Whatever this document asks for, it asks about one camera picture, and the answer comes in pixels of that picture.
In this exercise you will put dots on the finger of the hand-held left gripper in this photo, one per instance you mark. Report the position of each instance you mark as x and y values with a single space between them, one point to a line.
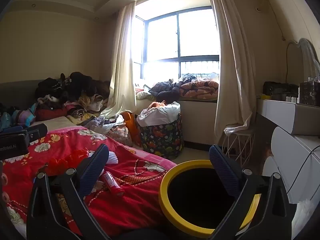
15 130
37 131

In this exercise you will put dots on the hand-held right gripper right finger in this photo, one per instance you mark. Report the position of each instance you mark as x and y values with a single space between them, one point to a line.
222 165

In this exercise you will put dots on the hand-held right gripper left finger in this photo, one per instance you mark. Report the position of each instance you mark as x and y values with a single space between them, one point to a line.
95 170

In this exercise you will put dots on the white yarn tassel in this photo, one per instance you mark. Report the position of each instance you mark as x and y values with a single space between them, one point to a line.
112 157

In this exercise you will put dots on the small red tube packet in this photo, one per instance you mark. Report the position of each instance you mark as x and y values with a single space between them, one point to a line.
113 183

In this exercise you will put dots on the yellow rimmed black bin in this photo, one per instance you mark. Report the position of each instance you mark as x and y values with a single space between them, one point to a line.
165 180

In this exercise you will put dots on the purple striped cloth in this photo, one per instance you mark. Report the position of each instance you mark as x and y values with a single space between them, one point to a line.
25 117

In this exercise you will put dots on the cream bed sheet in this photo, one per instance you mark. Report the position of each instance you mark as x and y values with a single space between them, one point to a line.
57 123

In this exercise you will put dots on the grey headboard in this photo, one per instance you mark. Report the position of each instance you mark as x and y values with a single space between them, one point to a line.
17 92

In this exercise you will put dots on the pink floral bag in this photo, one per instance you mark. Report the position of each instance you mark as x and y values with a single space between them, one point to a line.
120 135

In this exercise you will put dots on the pale lavender garment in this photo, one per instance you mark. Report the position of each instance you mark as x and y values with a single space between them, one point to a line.
100 123

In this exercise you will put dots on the orange bag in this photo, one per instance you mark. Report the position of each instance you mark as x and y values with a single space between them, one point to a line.
130 127

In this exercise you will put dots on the red floral blanket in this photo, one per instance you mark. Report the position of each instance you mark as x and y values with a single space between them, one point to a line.
140 205

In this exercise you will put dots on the pile of dark clothes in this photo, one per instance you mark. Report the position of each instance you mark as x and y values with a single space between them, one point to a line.
77 82

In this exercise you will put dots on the dinosaur print laundry basket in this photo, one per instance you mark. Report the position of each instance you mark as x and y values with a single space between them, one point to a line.
160 140

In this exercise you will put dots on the orange patterned quilt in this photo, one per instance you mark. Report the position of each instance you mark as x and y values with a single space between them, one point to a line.
200 90

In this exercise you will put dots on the white vanity dresser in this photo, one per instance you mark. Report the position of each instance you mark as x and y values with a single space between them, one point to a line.
282 112

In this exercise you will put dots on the white cloth bundle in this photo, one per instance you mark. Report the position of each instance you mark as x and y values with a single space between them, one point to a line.
160 115

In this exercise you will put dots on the yellow box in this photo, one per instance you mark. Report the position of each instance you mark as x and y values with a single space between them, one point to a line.
265 96

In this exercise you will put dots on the white fluffy cloth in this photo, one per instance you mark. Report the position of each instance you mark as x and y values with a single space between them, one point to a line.
301 215

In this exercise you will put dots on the black bag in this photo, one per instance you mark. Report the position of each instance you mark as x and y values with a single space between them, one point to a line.
275 87

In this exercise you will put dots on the cream curtain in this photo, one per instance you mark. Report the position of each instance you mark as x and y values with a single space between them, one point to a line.
232 67
122 67

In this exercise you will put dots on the clear acrylic organizer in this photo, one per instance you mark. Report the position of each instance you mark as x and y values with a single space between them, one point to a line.
310 92

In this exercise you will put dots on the black framed window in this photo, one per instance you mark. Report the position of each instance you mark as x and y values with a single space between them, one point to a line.
179 42

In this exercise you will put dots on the wavy edged mirror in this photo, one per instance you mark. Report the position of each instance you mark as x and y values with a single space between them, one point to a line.
308 52

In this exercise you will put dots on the round wall pipe cover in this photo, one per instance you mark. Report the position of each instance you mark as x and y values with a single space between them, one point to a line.
258 8

